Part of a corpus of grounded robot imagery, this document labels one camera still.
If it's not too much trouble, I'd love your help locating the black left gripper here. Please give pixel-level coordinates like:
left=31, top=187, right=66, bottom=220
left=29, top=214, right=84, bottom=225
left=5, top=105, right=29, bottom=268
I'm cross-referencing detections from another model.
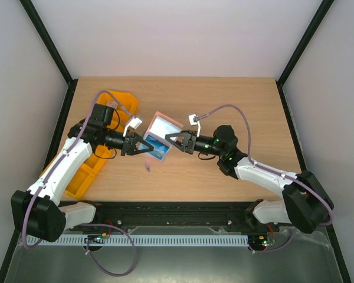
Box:
left=103, top=129, right=153, bottom=157

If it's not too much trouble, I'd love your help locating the blue card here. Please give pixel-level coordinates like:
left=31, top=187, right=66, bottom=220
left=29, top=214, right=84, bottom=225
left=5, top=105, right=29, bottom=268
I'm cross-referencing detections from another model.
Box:
left=145, top=135, right=171, bottom=161

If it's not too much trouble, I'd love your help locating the pink card holder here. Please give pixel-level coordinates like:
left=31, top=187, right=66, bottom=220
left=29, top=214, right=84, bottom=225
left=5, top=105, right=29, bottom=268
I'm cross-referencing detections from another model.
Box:
left=143, top=111, right=183, bottom=173

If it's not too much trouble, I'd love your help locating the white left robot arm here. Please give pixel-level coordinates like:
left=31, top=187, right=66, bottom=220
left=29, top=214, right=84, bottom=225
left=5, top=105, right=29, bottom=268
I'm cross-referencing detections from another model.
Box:
left=11, top=103, right=153, bottom=242

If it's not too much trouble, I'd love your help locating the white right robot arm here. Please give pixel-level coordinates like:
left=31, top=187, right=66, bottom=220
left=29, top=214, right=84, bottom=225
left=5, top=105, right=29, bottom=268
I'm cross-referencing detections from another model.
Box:
left=165, top=125, right=334, bottom=233

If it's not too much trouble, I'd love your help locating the yellow bin top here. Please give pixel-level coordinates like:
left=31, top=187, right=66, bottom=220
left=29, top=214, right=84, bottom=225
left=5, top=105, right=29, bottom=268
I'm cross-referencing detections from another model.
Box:
left=97, top=90, right=139, bottom=123

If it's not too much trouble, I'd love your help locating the yellow bin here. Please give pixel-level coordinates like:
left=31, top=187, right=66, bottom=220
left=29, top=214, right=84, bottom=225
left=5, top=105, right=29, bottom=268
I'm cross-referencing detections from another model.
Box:
left=84, top=146, right=115, bottom=175
left=65, top=164, right=96, bottom=200
left=97, top=90, right=139, bottom=123

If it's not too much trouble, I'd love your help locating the yellow bin bottom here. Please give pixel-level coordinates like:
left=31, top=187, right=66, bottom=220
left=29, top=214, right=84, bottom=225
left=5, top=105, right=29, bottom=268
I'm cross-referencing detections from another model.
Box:
left=65, top=164, right=96, bottom=200

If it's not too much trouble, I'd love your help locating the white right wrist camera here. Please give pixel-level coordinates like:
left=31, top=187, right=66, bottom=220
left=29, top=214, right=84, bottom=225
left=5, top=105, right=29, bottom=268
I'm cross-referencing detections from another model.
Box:
left=188, top=113, right=201, bottom=137

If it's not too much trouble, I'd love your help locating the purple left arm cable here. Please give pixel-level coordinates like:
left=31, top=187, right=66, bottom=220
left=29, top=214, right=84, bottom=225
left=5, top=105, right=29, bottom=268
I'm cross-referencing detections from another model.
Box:
left=21, top=90, right=136, bottom=277

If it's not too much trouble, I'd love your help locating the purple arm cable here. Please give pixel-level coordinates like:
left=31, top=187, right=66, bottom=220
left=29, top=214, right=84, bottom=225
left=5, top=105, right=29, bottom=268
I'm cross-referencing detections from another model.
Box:
left=196, top=104, right=335, bottom=255
left=21, top=90, right=136, bottom=277

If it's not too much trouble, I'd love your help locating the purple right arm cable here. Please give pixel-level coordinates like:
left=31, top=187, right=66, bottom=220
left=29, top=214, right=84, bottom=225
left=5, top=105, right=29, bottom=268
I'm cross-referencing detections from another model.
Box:
left=196, top=104, right=335, bottom=255

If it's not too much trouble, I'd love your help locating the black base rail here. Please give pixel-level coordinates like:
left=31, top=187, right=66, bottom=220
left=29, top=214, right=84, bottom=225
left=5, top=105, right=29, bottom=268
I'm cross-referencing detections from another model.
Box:
left=70, top=201, right=281, bottom=233

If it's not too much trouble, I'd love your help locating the grey slotted cable duct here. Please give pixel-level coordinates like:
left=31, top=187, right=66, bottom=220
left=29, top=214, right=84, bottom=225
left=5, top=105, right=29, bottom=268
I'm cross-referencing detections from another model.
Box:
left=40, top=234, right=248, bottom=247

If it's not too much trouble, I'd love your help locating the black left frame post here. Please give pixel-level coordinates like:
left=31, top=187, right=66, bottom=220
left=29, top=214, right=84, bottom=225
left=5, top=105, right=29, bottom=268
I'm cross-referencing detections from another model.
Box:
left=19, top=0, right=74, bottom=88

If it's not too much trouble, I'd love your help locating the black frame post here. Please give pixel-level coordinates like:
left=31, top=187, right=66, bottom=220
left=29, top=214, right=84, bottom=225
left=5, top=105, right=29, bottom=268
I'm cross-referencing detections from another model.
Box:
left=276, top=0, right=336, bottom=89
left=19, top=0, right=74, bottom=88

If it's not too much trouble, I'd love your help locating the black right frame post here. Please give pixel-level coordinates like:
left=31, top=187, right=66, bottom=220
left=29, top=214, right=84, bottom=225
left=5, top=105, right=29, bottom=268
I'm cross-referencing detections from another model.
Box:
left=276, top=0, right=336, bottom=89

